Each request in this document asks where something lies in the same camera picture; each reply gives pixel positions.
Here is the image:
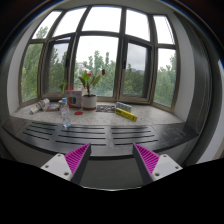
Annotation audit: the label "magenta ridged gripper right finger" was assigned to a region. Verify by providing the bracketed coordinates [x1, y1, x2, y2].
[132, 143, 182, 185]

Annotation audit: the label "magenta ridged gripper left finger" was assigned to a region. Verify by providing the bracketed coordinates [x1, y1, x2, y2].
[42, 143, 91, 185]

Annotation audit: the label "clear plastic water bottle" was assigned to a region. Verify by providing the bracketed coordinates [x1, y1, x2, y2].
[60, 98, 71, 127]

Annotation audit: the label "black slatted radiator cover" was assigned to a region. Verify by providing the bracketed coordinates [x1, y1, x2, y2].
[3, 117, 197, 158]

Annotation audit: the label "red round coaster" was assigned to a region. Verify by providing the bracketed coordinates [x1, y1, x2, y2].
[74, 111, 83, 115]

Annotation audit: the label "colourful flat book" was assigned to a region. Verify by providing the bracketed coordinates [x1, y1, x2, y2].
[47, 103, 60, 112]

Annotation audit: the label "black patterned flat tray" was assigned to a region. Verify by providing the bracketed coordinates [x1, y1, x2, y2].
[96, 105, 115, 113]

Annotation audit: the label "light blue pack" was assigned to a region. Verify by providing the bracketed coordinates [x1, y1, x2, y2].
[116, 102, 132, 113]

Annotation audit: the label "white plant pot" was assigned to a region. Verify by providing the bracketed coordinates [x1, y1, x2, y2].
[83, 95, 97, 110]

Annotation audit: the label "yellow rectangular box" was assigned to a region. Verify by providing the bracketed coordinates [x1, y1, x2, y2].
[115, 108, 137, 121]

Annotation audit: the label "white wrapped packages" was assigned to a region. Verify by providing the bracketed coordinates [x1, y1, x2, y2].
[31, 98, 50, 114]

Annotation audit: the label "white and red carton box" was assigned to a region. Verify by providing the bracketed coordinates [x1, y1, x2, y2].
[66, 90, 82, 108]

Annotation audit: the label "small green plant left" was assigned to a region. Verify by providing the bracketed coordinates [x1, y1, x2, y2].
[59, 80, 67, 97]

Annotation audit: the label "green plant with red flowers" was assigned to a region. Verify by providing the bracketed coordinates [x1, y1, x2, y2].
[78, 69, 106, 97]

